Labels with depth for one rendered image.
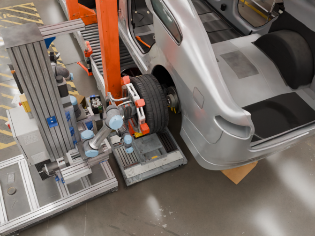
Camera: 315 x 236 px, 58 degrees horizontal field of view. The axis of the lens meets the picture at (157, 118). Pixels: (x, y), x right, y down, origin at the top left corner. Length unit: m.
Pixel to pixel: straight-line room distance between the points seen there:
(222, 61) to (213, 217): 1.87
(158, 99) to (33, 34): 1.34
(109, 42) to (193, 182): 1.95
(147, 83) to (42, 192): 1.66
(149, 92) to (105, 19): 0.81
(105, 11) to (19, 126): 1.27
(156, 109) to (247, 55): 1.50
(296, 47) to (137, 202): 2.58
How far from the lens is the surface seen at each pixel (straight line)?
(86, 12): 5.07
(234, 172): 3.89
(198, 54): 2.51
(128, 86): 3.05
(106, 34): 2.95
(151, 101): 2.91
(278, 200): 3.92
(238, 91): 3.44
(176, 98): 3.20
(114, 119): 2.40
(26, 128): 2.69
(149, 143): 3.66
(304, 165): 4.36
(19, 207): 3.50
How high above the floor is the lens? 3.21
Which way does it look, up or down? 49 degrees down
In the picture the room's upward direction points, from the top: 5 degrees clockwise
